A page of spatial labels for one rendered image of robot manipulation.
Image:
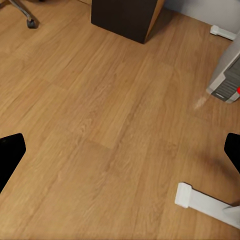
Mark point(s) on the desktop computer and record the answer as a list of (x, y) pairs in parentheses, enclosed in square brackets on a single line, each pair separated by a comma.
[(225, 81)]

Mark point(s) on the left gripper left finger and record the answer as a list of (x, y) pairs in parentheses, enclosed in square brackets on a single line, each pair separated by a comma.
[(12, 149)]

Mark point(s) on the swivel chair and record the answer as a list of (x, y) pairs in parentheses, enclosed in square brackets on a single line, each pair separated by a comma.
[(30, 22)]

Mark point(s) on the desk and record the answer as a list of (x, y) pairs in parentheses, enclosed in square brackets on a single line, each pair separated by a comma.
[(187, 197)]

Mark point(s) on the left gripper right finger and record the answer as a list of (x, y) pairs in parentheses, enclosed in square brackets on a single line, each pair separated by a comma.
[(232, 149)]

